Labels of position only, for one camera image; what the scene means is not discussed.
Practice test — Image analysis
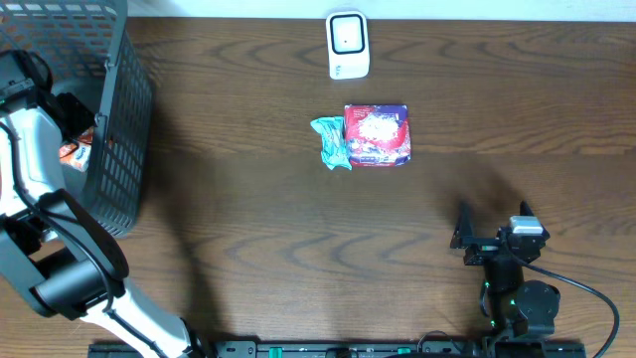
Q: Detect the orange red snack sachet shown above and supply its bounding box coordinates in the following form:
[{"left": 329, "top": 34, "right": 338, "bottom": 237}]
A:
[{"left": 76, "top": 127, "right": 94, "bottom": 145}]

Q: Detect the small orange carton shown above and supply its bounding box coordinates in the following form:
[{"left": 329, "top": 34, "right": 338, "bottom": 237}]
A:
[{"left": 59, "top": 142, "right": 91, "bottom": 172}]

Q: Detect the red purple snack packet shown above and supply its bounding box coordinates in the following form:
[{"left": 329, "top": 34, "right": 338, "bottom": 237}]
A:
[{"left": 344, "top": 104, "right": 411, "bottom": 167}]

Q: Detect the teal snack wrapper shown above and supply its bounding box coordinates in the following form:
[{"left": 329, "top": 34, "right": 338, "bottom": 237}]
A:
[{"left": 310, "top": 116, "right": 353, "bottom": 170}]

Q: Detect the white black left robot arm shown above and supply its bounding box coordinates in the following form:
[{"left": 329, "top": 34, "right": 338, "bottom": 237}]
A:
[{"left": 1, "top": 50, "right": 211, "bottom": 357}]

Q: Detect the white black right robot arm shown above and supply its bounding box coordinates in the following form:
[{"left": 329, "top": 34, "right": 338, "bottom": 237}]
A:
[{"left": 450, "top": 202, "right": 560, "bottom": 339}]

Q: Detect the white barcode scanner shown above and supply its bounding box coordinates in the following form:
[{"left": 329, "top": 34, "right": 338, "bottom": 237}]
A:
[{"left": 325, "top": 11, "right": 371, "bottom": 81}]

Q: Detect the grey plastic mesh basket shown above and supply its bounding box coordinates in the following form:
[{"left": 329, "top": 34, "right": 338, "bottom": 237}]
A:
[{"left": 1, "top": 0, "right": 153, "bottom": 237}]

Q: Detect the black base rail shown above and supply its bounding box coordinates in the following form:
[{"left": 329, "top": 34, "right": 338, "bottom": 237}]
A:
[{"left": 88, "top": 339, "right": 587, "bottom": 358}]

